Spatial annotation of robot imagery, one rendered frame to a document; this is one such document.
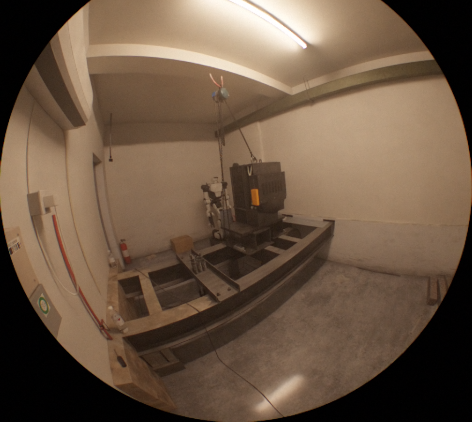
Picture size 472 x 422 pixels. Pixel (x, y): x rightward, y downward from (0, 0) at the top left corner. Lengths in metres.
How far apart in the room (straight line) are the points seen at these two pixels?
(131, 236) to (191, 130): 2.79
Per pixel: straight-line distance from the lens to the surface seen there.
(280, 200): 1.92
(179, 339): 1.41
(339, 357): 1.74
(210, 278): 1.51
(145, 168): 3.68
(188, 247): 3.71
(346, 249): 2.72
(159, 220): 3.77
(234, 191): 2.09
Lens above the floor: 1.53
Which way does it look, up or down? 5 degrees down
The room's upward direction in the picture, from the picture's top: 7 degrees counter-clockwise
